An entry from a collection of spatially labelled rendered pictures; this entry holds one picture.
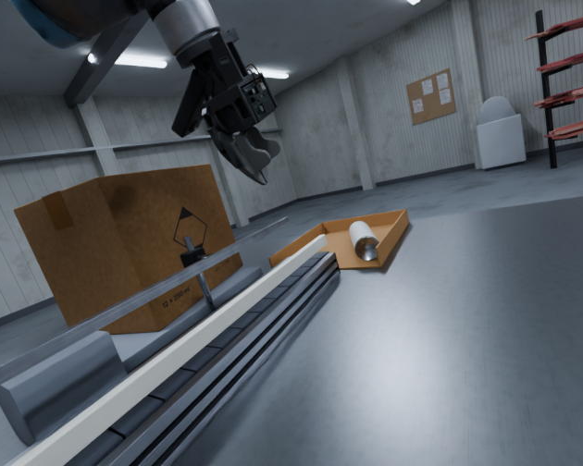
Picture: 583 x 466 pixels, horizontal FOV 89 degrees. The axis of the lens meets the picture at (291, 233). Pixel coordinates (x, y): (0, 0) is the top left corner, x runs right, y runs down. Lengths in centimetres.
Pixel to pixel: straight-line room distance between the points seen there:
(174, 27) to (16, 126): 658
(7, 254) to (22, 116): 233
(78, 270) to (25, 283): 596
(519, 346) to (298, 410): 22
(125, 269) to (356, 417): 41
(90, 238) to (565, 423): 61
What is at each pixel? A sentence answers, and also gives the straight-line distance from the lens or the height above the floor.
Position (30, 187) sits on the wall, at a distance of 674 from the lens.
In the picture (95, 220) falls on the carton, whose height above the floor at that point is 106.
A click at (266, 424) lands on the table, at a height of 83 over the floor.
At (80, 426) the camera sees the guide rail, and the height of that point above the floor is 91.
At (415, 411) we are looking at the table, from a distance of 31.
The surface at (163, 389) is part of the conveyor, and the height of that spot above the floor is 88.
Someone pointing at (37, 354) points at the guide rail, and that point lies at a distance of 36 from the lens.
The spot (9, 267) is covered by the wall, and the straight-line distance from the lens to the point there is 659.
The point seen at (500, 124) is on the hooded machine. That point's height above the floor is 84.
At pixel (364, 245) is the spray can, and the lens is 62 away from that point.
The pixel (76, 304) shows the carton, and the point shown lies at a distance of 70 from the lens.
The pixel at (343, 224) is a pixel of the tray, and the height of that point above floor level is 85.
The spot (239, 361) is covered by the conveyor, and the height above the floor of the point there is 86.
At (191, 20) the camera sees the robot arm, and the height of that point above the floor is 125.
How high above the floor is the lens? 105
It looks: 11 degrees down
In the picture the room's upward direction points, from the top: 16 degrees counter-clockwise
